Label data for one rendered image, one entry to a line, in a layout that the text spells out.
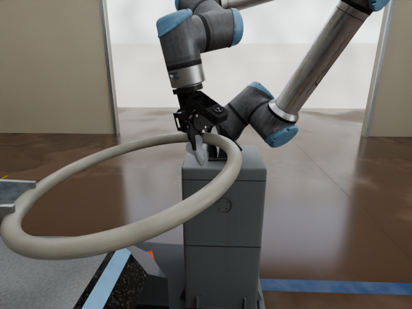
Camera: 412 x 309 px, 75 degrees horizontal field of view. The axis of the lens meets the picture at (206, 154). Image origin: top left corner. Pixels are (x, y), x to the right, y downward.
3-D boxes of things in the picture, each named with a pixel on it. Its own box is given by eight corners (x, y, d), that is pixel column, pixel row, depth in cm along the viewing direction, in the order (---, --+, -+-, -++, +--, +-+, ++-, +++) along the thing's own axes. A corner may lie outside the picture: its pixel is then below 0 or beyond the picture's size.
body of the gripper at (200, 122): (197, 124, 79) (187, 83, 75) (217, 126, 73) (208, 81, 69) (177, 133, 75) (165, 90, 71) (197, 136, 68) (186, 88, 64)
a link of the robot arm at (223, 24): (227, -4, 71) (185, 2, 67) (252, 16, 66) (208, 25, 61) (221, 30, 79) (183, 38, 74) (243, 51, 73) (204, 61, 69)
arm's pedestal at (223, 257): (185, 255, 194) (181, 141, 167) (255, 257, 192) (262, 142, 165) (175, 317, 146) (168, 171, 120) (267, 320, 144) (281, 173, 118)
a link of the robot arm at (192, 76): (209, 61, 67) (179, 69, 61) (213, 81, 69) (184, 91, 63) (187, 65, 73) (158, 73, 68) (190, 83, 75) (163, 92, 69)
